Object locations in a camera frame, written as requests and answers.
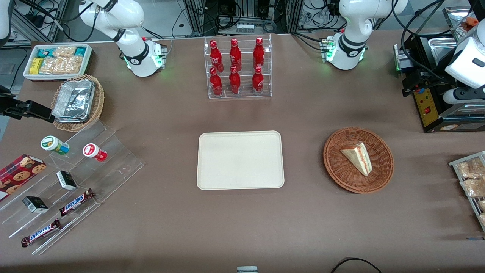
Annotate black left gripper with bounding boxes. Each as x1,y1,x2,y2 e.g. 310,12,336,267
402,69,444,96

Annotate triangular sandwich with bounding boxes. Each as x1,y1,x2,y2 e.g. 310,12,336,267
340,142,373,177

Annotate light wicker basket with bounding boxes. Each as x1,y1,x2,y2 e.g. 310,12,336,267
51,74,105,132

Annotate steel display tray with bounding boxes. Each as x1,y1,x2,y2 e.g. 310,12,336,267
443,6,485,42

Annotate tray of packaged snacks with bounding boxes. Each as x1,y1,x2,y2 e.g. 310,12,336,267
448,151,485,232

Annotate brown wicker basket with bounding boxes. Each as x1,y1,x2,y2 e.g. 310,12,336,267
323,127,395,194

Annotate beige plastic tray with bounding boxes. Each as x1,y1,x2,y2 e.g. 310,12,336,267
197,131,285,190

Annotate silver box with green light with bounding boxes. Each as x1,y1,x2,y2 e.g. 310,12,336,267
393,44,411,73

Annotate white plastic snack bin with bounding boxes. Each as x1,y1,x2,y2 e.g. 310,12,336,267
23,44,93,81

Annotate steel warmer pan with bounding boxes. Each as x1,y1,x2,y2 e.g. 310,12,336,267
428,37,461,65

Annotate green lid snack cup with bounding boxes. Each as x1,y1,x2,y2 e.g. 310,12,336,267
41,135,70,155

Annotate silver foil container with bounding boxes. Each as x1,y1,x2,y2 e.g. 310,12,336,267
52,80,96,123

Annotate black food warmer machine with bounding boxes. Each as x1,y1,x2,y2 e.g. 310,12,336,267
407,33,485,133

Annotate clear cracker bag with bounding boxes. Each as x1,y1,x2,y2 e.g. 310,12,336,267
39,56,83,75
53,46,76,58

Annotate red cookie box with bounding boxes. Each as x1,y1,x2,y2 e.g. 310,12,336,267
0,154,47,202

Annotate red lid snack cup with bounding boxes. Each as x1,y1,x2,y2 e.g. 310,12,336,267
83,143,108,162

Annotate small black box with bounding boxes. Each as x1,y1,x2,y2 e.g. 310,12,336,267
22,196,49,213
56,171,77,191

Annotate clear acrylic stepped stand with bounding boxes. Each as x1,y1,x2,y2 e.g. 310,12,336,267
0,121,145,255

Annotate Snickers chocolate bar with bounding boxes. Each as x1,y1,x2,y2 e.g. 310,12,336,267
59,188,95,217
21,219,61,248

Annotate red cola bottle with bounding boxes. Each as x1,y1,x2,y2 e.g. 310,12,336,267
230,38,242,72
253,37,265,71
252,66,264,94
210,67,223,97
210,39,223,73
229,66,241,94

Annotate clear acrylic bottle rack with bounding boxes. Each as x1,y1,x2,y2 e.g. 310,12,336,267
204,34,272,100

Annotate aluminium frame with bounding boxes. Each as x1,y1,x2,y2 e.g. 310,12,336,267
11,0,69,45

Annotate black floor cable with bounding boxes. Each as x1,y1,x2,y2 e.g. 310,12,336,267
330,257,382,273

